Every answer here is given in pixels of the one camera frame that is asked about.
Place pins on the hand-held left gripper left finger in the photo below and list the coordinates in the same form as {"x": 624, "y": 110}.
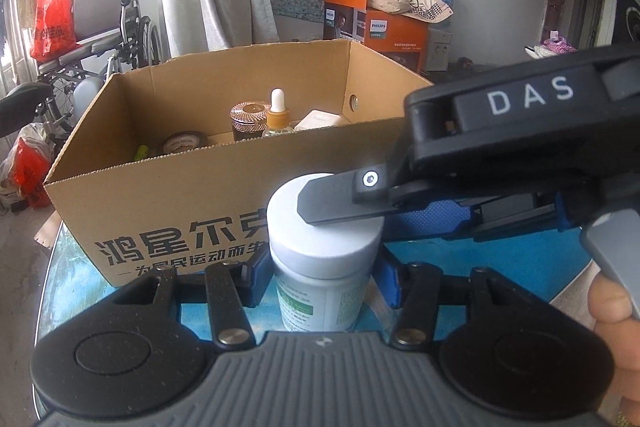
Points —
{"x": 257, "y": 278}

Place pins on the colourful lip balm tube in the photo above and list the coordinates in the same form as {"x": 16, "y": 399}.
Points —
{"x": 141, "y": 152}

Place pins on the white pill bottle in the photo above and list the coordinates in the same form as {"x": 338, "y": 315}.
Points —
{"x": 320, "y": 257}

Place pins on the person's right hand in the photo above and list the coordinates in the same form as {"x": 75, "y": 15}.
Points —
{"x": 620, "y": 342}

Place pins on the white charger plug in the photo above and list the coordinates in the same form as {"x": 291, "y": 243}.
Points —
{"x": 320, "y": 121}

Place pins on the small wooden stool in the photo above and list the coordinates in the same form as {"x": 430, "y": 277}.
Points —
{"x": 50, "y": 232}

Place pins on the pink clothes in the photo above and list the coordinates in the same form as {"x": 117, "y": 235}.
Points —
{"x": 555, "y": 47}

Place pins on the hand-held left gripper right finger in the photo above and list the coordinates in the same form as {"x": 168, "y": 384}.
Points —
{"x": 387, "y": 281}

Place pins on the dark jar with copper lid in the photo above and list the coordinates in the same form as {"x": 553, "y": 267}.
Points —
{"x": 249, "y": 122}

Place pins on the green dropper bottle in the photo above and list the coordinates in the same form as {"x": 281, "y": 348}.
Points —
{"x": 278, "y": 119}

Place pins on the grey wheelchair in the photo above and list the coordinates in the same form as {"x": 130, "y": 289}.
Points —
{"x": 100, "y": 7}

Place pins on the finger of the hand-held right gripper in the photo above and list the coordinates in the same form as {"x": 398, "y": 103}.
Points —
{"x": 435, "y": 219}
{"x": 330, "y": 199}

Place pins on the black tape roll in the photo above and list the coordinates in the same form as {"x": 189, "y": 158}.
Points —
{"x": 182, "y": 143}

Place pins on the brown cardboard box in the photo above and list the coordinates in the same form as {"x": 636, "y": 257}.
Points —
{"x": 165, "y": 202}

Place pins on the red plastic bag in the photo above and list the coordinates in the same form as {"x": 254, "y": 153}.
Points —
{"x": 52, "y": 27}
{"x": 30, "y": 172}

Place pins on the white plastic bag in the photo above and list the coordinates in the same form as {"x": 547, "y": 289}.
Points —
{"x": 7, "y": 187}

